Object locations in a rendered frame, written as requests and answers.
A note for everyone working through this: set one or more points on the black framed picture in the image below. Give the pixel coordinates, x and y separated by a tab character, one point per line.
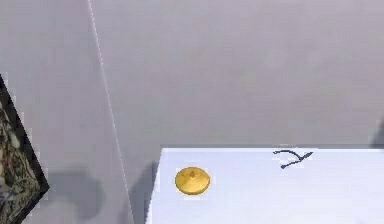
13	166

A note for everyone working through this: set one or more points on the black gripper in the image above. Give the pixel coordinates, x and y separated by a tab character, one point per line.
307	155

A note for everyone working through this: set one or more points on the white table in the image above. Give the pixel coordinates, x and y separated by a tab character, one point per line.
266	196

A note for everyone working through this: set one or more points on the yellow round bowl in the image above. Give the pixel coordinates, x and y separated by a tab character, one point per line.
192	181

